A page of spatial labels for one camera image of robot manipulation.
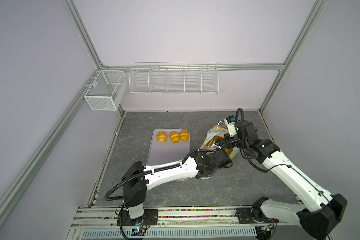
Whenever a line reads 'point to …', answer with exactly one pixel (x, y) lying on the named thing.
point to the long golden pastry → (217, 137)
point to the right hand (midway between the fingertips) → (226, 135)
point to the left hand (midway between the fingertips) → (208, 158)
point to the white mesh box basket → (107, 90)
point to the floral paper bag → (215, 135)
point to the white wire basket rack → (174, 78)
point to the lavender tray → (169, 145)
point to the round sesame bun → (161, 137)
